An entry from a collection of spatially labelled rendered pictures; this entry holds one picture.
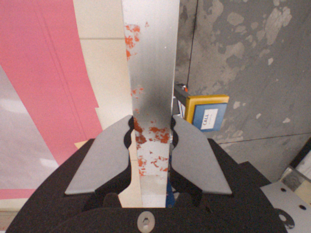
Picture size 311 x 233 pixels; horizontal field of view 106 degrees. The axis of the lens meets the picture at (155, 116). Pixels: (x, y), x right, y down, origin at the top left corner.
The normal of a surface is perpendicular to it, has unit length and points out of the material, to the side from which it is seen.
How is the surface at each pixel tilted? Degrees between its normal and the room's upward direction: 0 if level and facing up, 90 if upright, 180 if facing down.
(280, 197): 90
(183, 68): 0
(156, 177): 9
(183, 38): 0
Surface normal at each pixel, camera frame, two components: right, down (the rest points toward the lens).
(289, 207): -0.25, -0.84
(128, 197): 0.00, 0.47
